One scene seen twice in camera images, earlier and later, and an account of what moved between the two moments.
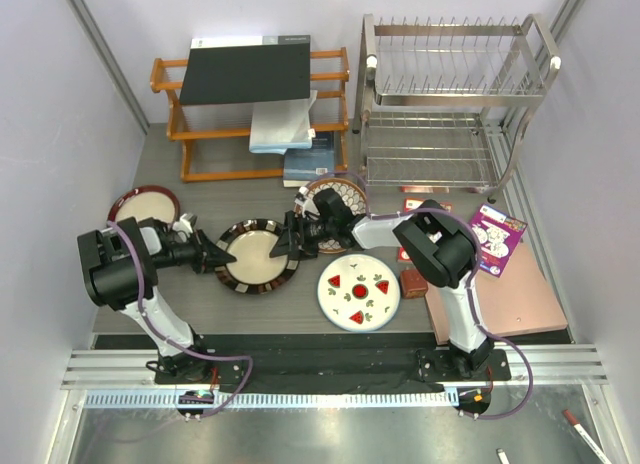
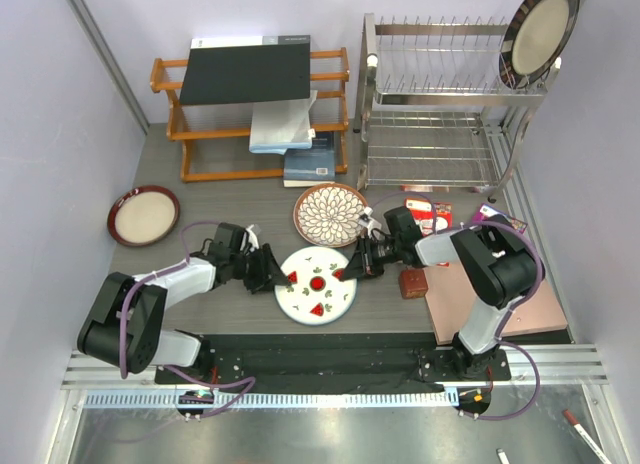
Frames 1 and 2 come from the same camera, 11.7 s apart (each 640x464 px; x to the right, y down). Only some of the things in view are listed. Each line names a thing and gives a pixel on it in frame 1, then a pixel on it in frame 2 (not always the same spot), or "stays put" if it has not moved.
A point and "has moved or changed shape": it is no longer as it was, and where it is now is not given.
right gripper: (294, 223) -> (362, 263)
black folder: (250, 68) stays put
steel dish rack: (443, 101) stays put
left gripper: (208, 254) -> (273, 277)
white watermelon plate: (359, 292) -> (314, 294)
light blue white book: (281, 125) stays put
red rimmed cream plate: (144, 202) stays put
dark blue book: (302, 166) stays put
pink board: (517, 301) stays put
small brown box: (412, 284) stays put
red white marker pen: (586, 436) stays put
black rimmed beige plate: (255, 272) has moved or changed shape
